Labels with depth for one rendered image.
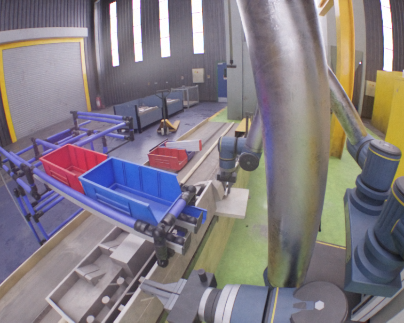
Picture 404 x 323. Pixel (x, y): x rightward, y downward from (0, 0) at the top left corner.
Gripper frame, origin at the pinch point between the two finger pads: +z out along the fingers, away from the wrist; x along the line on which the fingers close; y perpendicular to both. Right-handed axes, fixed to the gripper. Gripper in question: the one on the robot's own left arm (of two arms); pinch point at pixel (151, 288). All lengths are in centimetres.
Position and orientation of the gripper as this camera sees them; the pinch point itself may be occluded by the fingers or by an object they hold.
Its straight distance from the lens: 48.2
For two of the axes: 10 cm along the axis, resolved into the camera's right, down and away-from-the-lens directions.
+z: -9.1, 0.4, 4.0
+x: -3.5, 4.2, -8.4
